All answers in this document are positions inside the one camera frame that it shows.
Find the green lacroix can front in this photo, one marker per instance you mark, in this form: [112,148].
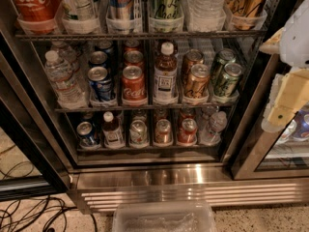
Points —
[228,80]

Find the green lacroix can behind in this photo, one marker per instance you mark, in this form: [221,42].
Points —
[221,58]

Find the blue silver redbull can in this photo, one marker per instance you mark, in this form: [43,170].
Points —
[121,9]

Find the wire shelf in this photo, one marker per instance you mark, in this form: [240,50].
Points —
[139,36]
[58,108]

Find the red coca-cola can middle behind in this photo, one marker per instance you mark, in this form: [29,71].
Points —
[134,58]

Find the red coca-cola can top shelf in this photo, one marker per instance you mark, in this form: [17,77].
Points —
[38,16]

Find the orange lacroix can front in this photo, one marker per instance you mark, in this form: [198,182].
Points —
[197,81]

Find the clear plastic bin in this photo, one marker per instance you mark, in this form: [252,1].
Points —
[170,216]

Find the silver green can bottom shelf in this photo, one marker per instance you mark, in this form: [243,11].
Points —
[138,132]

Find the green white can top shelf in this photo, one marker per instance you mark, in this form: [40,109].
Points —
[81,10]

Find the glass fridge door right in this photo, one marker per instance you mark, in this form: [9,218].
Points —
[264,155]

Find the stainless fridge vent grille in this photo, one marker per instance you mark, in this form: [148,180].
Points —
[106,202]

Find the glass fridge door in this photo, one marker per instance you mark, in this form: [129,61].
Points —
[264,155]
[29,166]

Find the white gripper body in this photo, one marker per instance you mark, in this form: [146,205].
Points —
[296,45]

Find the clear water bottle top shelf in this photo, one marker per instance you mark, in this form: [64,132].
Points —
[207,15]

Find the clear water bottle middle shelf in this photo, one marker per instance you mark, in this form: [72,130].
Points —
[62,78]

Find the red coca-cola can middle front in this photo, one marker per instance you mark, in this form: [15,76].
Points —
[133,81]

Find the blue pepsi can front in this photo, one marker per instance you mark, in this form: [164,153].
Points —
[101,83]

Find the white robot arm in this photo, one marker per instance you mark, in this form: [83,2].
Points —
[294,44]

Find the orange lacroix can behind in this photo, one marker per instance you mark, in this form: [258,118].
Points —
[191,57]

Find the middle wire shelf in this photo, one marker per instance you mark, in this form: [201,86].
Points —
[58,108]

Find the green lacroix can top shelf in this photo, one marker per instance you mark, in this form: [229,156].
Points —
[165,9]

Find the blue pepsi can bottom shelf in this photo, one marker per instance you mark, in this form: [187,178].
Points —
[87,134]

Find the glass fridge door left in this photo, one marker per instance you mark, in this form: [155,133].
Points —
[29,166]

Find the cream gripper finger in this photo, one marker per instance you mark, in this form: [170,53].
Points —
[272,45]

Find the blue pepsi can behind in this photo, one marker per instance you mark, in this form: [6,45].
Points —
[98,59]

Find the brown tea bottle bottom shelf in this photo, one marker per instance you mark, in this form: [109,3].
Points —
[112,131]

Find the top wire shelf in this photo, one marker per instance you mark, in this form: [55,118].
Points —
[139,36]

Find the orange lacroix can top shelf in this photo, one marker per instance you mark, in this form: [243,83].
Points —
[244,14]

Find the silver red can bottom shelf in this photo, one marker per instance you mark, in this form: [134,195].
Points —
[162,131]

